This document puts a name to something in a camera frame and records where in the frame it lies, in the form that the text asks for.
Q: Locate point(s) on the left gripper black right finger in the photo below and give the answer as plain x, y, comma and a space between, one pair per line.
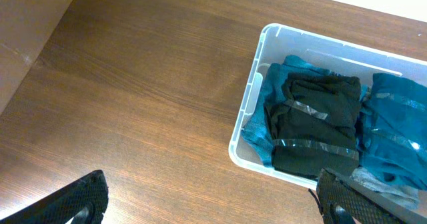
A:
341, 200

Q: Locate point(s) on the light blue jeans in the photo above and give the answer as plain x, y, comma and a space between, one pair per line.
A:
405, 196

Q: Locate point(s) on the clear plastic storage bin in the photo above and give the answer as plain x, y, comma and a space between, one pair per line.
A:
275, 44

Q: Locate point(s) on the dark blue jeans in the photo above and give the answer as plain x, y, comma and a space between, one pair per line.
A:
257, 130

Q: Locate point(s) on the large black taped garment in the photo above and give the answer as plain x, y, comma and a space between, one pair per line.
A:
315, 126

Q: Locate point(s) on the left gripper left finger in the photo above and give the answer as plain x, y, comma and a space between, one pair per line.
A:
82, 201

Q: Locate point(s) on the teal blue taped garment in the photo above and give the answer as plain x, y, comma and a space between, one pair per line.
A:
393, 138

